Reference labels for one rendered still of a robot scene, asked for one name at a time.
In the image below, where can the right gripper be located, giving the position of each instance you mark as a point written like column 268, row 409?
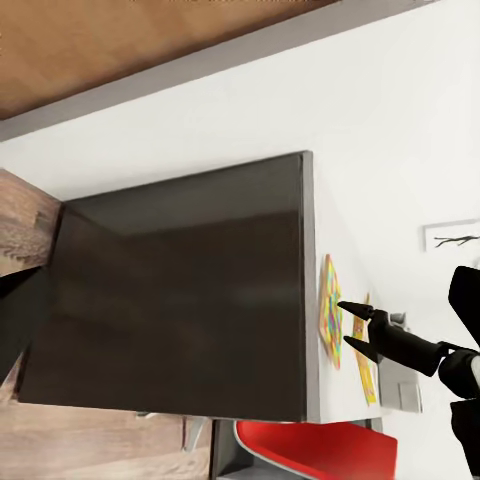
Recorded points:
column 384, row 340

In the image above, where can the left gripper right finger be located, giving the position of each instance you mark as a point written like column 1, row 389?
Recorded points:
column 464, row 297

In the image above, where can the sliding door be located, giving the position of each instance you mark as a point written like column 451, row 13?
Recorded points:
column 54, row 49

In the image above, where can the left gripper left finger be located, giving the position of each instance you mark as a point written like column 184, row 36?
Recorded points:
column 25, row 297

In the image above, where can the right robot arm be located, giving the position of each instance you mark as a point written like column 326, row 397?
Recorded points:
column 458, row 369

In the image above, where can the jigsaw puzzle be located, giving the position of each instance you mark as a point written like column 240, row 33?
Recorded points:
column 331, row 314

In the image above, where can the desk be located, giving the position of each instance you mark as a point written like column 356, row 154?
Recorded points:
column 201, row 297

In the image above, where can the board game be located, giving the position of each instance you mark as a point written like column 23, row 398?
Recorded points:
column 368, row 368

